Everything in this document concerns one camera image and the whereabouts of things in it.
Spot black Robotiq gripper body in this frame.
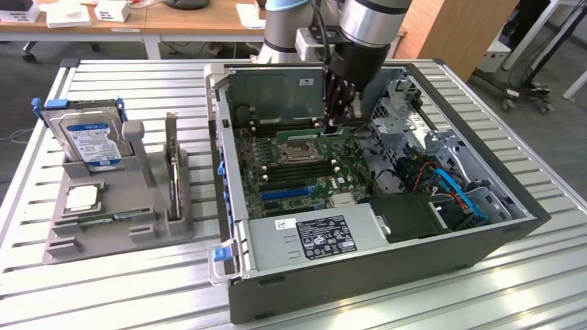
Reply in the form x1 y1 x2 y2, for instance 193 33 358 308
326 41 390 94

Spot green RAM stick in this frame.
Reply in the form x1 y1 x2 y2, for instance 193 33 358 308
276 127 357 141
77 212 141 226

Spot RAM slot white latches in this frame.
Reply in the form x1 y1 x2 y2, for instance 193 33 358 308
268 170 338 182
250 118 316 127
265 162 334 174

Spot RAM slot black latches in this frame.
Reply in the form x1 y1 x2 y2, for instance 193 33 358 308
265 158 333 170
268 166 336 177
252 121 317 130

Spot silver metal disk bay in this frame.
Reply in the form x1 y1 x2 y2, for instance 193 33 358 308
365 78 536 232

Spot green motherboard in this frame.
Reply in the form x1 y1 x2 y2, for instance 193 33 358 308
230 116 384 221

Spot metal CPU socket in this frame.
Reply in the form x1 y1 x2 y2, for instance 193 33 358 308
269 139 324 164

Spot wooden cabinet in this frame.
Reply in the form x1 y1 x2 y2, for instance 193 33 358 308
392 0 521 83

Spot white paper stack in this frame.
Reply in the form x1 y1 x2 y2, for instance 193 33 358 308
236 2 268 29

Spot silver chipset heatsink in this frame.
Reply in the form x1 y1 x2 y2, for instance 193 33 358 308
328 192 360 208

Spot long black expansion slot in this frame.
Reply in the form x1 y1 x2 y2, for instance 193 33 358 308
257 181 304 193

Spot white box red button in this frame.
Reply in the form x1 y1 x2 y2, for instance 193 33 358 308
478 32 513 74

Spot blue expansion slot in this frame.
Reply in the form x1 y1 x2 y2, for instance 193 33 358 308
260 181 321 202

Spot black fan shroud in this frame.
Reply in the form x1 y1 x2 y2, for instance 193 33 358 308
368 192 448 243

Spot black wheeled stand base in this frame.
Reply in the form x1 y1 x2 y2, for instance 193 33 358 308
501 80 553 113

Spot graphics card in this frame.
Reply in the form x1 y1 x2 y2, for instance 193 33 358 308
162 110 185 221

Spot black rounded desk device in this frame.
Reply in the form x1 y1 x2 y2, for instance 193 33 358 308
162 0 210 10

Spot silver power supply unit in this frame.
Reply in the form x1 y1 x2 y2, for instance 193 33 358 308
237 204 390 272

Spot grey parts rack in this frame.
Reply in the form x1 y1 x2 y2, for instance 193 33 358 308
41 118 196 265

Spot white labelled box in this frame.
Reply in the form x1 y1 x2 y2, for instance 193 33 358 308
93 0 132 23

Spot hard disk blue label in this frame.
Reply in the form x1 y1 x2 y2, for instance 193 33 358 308
40 104 128 173

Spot black open PC case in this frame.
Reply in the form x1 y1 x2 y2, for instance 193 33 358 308
202 61 553 326

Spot blue disk caddy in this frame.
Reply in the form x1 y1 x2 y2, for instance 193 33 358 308
30 97 128 122

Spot silver CPU chip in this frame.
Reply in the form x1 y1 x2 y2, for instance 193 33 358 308
62 185 104 212

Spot white flat carton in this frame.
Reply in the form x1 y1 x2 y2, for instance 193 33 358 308
45 1 92 29

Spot black chair base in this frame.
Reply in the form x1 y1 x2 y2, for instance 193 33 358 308
21 41 102 65

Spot white box black lid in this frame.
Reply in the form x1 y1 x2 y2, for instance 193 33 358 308
0 0 42 23

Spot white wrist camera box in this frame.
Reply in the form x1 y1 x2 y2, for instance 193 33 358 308
294 27 333 62

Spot black camera cable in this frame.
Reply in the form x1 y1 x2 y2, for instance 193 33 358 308
309 0 333 66

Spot red wire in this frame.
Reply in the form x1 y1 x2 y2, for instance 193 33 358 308
412 162 469 210

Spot wooden desk white frame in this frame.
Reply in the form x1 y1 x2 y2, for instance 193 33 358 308
145 0 408 62
0 0 148 44

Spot blue flat data wire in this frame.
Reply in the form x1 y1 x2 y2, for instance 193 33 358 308
432 166 486 221

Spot white table frame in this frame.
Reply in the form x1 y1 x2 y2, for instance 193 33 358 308
501 0 587 100

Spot white floor cable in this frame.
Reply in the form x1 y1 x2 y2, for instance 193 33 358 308
0 127 33 144

